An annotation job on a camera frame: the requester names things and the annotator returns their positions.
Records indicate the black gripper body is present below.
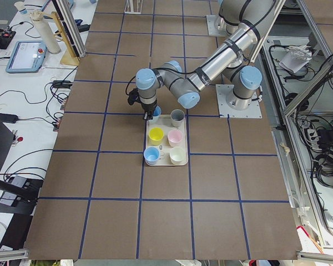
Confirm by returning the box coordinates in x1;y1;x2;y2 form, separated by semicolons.
141;100;157;114

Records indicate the light blue cup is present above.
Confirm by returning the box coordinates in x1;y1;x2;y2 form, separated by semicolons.
149;106;162;124
143;147;160;165

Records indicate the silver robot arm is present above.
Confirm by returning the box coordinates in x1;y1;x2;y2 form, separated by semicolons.
215;1;239;36
127;1;276;120

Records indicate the yellow plastic cup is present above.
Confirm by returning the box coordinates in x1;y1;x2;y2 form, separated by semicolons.
148;127;164;146

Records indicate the grey plastic cup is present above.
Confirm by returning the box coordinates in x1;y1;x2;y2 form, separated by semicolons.
170;109;185;127

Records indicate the pink plastic cup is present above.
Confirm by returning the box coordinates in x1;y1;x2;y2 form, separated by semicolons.
167;129;183;147

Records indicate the cream white plastic cup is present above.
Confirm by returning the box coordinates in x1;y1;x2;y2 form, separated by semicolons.
169;147;185;165

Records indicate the white plastic tray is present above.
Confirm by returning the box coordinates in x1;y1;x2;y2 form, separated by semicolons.
145;115;188;166

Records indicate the wooden mug tree stand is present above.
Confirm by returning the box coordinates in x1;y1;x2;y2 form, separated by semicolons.
50;12;79;66

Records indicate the white cylindrical bottle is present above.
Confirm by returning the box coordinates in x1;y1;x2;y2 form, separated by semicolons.
30;9;61;54

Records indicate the blue teach pendant tablet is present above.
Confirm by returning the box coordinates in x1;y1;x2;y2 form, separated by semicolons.
6;40;47;74

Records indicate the black power adapter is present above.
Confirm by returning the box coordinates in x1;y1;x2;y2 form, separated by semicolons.
0;113;19;124

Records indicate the white wire cup rack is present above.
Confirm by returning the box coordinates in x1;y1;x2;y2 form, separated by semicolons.
124;0;143;14

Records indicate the aluminium frame post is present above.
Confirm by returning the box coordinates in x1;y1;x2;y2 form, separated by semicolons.
52;0;86;58

